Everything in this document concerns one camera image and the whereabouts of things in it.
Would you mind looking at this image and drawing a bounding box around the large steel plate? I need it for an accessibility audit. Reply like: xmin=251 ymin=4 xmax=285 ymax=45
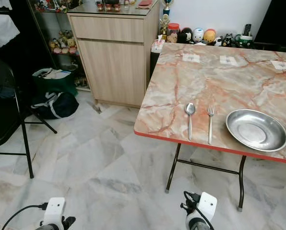
xmin=226 ymin=109 xmax=286 ymax=152

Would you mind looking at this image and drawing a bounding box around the steel fork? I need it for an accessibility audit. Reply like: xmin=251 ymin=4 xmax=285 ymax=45
xmin=207 ymin=105 xmax=215 ymax=145

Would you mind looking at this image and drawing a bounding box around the steel spoon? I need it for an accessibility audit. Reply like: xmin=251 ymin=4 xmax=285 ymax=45
xmin=185 ymin=103 xmax=196 ymax=141

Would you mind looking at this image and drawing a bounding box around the black duffel bag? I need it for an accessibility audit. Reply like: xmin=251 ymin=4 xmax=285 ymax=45
xmin=32 ymin=91 xmax=80 ymax=120

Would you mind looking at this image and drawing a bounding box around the marble pattern folding table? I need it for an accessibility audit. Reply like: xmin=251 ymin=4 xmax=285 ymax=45
xmin=134 ymin=43 xmax=286 ymax=212

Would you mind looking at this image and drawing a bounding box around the black folding chair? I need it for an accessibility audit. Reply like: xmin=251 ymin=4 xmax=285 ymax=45
xmin=0 ymin=57 xmax=58 ymax=179

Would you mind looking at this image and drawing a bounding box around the green shopping bag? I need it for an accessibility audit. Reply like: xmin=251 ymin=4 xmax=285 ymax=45
xmin=32 ymin=68 xmax=78 ymax=97

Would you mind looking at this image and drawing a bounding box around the light wooden cabinet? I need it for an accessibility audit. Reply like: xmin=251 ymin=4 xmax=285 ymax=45
xmin=67 ymin=2 xmax=161 ymax=108

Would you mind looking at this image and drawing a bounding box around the white tissue pack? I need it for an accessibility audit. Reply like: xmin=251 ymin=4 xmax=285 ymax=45
xmin=151 ymin=39 xmax=166 ymax=53

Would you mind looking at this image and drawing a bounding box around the black plush toy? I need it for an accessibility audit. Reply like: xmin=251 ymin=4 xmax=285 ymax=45
xmin=179 ymin=27 xmax=193 ymax=44

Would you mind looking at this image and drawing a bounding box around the white round toy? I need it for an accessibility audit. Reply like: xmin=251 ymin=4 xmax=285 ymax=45
xmin=192 ymin=28 xmax=205 ymax=44

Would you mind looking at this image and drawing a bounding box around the orange yellow round toy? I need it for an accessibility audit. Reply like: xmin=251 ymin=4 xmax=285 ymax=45
xmin=203 ymin=29 xmax=217 ymax=45

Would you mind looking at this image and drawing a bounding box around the green mug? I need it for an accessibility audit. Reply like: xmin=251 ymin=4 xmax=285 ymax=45
xmin=234 ymin=34 xmax=254 ymax=48

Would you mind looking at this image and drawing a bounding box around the glass display shelf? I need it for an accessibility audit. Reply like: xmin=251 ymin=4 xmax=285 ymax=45
xmin=29 ymin=0 xmax=91 ymax=91

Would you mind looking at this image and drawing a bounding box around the gold trophy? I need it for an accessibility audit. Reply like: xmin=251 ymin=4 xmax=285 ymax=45
xmin=159 ymin=0 xmax=174 ymax=36

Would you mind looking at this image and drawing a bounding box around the white cloth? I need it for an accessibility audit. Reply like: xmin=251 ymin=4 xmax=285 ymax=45
xmin=0 ymin=14 xmax=21 ymax=49

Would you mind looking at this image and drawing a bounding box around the black television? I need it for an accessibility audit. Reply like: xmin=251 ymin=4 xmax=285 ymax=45
xmin=253 ymin=0 xmax=286 ymax=49

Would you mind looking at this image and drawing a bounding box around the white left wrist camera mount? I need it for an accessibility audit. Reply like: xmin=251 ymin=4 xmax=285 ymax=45
xmin=42 ymin=197 xmax=66 ymax=230

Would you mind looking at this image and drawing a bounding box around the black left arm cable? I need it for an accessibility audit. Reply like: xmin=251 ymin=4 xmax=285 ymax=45
xmin=1 ymin=203 xmax=48 ymax=230

